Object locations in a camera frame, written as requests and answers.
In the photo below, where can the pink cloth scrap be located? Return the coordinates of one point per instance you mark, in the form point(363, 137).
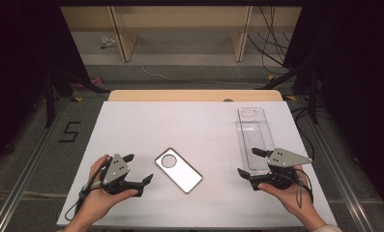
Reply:
point(94, 82)

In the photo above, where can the black curtain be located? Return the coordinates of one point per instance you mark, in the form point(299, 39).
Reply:
point(357, 80)
point(18, 64)

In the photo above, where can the white board sheet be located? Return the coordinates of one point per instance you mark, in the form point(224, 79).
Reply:
point(196, 129)

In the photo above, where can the clear plastic container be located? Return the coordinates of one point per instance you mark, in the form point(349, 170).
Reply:
point(255, 135)

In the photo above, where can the wooden shelf unit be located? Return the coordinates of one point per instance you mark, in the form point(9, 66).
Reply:
point(180, 19)

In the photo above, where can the metal floor rail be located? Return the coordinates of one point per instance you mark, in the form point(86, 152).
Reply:
point(338, 174)
point(22, 180)

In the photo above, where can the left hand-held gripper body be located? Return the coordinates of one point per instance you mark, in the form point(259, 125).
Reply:
point(115, 169)

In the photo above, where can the wooden table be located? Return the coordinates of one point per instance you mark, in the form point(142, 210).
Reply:
point(180, 95)

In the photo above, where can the person's left hand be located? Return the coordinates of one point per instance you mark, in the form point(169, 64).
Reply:
point(97, 199)

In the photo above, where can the crumpled paper scrap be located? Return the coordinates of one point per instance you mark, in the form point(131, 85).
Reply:
point(108, 42)

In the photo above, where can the person's right hand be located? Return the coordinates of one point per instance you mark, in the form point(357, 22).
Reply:
point(292, 199)

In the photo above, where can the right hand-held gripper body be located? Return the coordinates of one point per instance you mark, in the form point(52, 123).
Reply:
point(288, 158)

